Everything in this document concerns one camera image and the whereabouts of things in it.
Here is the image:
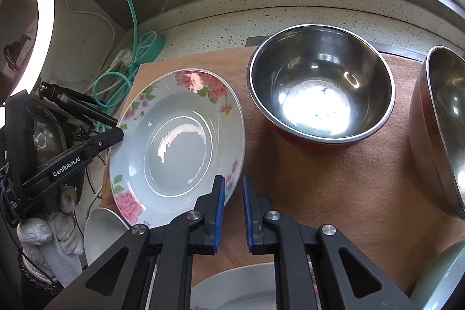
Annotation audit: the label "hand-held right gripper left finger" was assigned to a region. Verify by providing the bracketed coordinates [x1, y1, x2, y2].
[44, 175, 226, 310]

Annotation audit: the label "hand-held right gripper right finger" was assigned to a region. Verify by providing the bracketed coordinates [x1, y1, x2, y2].
[243, 175, 422, 310]

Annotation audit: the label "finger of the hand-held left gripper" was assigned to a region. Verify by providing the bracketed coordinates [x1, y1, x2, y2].
[20, 127, 125, 202]

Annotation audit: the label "floral grey plate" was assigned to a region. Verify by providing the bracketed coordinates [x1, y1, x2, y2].
[109, 68, 246, 230]

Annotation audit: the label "white bowl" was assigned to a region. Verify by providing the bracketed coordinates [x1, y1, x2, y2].
[84, 207, 131, 267]

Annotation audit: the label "steel bowl red outside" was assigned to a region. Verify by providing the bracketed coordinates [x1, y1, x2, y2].
[246, 24, 396, 151]

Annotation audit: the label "person's left forearm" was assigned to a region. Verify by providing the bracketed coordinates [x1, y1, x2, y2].
[16, 248, 64, 310]

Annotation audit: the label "person's left hand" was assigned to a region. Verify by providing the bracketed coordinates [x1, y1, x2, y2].
[16, 187, 86, 289]

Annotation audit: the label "steel pot lid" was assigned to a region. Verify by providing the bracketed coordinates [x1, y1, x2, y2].
[32, 110, 69, 169]

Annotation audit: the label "black tripod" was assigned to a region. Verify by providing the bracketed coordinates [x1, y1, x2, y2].
[38, 81, 119, 127]

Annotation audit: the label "brown towel mat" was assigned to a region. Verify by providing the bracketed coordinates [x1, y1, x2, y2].
[101, 46, 465, 300]

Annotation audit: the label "black phone clamp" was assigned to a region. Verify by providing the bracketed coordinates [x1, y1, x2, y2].
[3, 34, 33, 74]

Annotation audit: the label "white plug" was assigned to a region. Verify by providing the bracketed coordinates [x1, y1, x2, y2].
[109, 48, 134, 70]

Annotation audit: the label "teal power strip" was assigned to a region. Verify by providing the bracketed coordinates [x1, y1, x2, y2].
[129, 31, 165, 68]

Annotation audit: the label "light green bowl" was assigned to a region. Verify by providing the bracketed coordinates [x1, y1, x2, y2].
[410, 241, 465, 310]

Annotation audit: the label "black cables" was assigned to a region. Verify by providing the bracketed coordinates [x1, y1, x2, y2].
[71, 126, 110, 194]

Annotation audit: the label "white ring light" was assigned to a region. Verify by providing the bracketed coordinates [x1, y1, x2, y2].
[0, 0, 56, 98]

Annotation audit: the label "white cable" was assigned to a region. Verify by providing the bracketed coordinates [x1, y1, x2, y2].
[51, 0, 126, 78]

